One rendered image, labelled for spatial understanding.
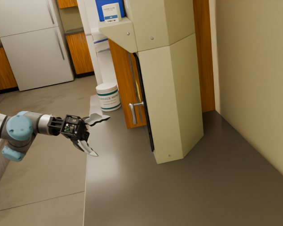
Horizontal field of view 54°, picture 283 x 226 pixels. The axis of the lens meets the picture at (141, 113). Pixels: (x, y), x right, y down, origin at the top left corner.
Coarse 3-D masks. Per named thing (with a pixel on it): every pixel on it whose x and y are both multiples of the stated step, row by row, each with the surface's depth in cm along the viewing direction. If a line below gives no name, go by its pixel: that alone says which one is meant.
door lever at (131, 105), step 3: (138, 102) 108; (141, 102) 107; (129, 105) 107; (132, 105) 107; (135, 105) 108; (132, 108) 108; (132, 111) 108; (132, 114) 109; (135, 114) 109; (132, 117) 110; (135, 117) 110; (135, 120) 110; (135, 123) 111
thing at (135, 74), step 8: (136, 56) 98; (136, 64) 97; (136, 72) 105; (136, 80) 115; (136, 88) 126; (144, 104) 104; (144, 112) 107; (144, 120) 117; (144, 128) 129; (152, 144) 111
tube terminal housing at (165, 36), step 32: (128, 0) 90; (160, 0) 89; (192, 0) 104; (160, 32) 93; (192, 32) 107; (160, 64) 98; (192, 64) 111; (160, 96) 103; (192, 96) 115; (160, 128) 108; (192, 128) 118; (160, 160) 114
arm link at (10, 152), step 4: (32, 136) 101; (32, 140) 102; (8, 144) 95; (28, 144) 96; (4, 148) 96; (8, 148) 95; (12, 148) 95; (16, 148) 94; (20, 148) 94; (24, 148) 96; (28, 148) 100; (4, 152) 95; (8, 152) 95; (12, 152) 95; (16, 152) 95; (20, 152) 96; (24, 152) 98; (8, 156) 97; (12, 156) 96; (16, 156) 95; (20, 156) 97; (12, 160) 99; (16, 160) 98; (20, 160) 98
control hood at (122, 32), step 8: (104, 24) 98; (112, 24) 94; (120, 24) 91; (128, 24) 91; (104, 32) 91; (112, 32) 91; (120, 32) 92; (128, 32) 92; (112, 40) 93; (120, 40) 93; (128, 40) 93; (128, 48) 94; (136, 48) 94
